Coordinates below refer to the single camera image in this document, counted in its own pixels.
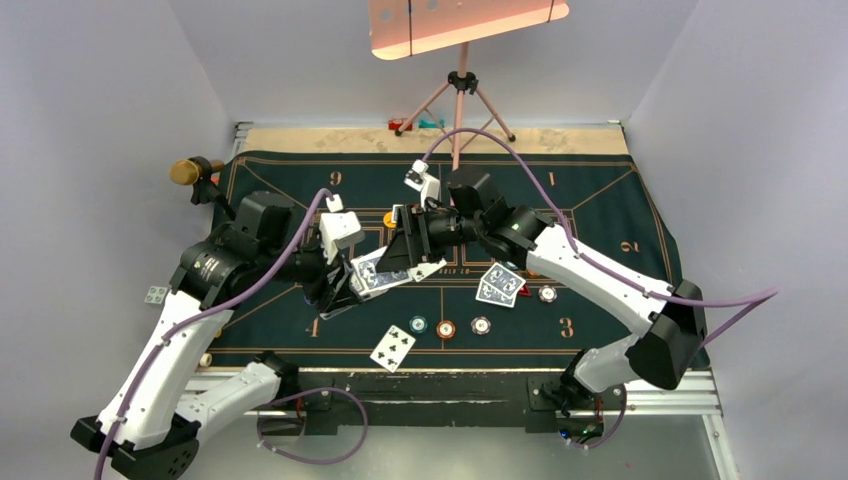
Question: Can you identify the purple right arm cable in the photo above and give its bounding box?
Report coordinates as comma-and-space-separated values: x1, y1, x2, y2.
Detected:
420, 127, 780, 452

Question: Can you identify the orange poker chip stack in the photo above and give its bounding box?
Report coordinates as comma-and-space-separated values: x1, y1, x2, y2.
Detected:
436, 320, 457, 340

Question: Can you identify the blue playing card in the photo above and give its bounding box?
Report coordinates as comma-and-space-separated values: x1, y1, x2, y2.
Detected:
475, 281, 516, 308
482, 263, 526, 297
391, 204, 403, 225

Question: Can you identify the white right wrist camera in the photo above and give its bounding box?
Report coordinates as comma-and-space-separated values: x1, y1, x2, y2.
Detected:
404, 159, 441, 208

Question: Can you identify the teal clip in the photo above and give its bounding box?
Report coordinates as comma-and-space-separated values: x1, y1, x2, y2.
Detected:
418, 119, 445, 129

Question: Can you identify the red clip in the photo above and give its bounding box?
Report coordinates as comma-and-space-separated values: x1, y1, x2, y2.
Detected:
387, 118, 413, 131

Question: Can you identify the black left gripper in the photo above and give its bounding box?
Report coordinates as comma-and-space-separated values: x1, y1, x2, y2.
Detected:
258, 227, 363, 310

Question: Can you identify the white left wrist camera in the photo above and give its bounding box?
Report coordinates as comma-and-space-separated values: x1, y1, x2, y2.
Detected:
319, 194, 365, 265

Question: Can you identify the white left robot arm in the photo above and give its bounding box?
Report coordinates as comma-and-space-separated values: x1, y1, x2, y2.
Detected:
71, 189, 364, 479

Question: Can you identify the blue playing card deck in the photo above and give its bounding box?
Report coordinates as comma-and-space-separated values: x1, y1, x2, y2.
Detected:
350, 247, 412, 300

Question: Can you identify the aluminium frame rail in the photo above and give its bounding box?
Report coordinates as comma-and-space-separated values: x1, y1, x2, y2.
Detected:
162, 364, 739, 479

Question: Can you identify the green blue poker chip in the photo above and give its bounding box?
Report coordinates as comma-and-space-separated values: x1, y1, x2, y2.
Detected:
409, 315, 428, 334

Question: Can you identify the small grey lego block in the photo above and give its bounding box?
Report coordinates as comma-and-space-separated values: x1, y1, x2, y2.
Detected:
144, 286, 170, 305

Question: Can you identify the dark green poker mat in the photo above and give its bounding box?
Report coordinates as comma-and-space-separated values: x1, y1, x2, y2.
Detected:
209, 151, 682, 369

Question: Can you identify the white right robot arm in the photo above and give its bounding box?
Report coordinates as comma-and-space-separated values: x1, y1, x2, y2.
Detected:
375, 167, 706, 407

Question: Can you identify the pink music stand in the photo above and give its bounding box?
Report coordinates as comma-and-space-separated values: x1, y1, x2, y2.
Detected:
366, 0, 571, 170

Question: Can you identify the face up clubs card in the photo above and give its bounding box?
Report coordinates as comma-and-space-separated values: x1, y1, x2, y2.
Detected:
408, 258, 447, 282
369, 325, 416, 373

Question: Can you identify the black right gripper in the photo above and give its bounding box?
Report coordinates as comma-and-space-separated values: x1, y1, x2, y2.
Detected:
378, 202, 485, 271

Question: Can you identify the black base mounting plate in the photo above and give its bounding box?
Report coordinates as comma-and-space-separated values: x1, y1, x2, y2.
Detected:
261, 371, 626, 440

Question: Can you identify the white blue chip stack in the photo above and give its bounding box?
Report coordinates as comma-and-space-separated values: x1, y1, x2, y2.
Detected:
470, 316, 492, 335

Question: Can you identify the gold knob black clamp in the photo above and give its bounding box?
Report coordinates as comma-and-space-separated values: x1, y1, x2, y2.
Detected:
169, 156, 236, 220

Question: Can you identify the yellow big blind button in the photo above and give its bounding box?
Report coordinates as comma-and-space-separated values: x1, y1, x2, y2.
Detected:
383, 212, 396, 229

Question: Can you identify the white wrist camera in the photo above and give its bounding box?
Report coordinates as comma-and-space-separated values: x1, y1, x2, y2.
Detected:
319, 194, 365, 265
404, 159, 441, 208

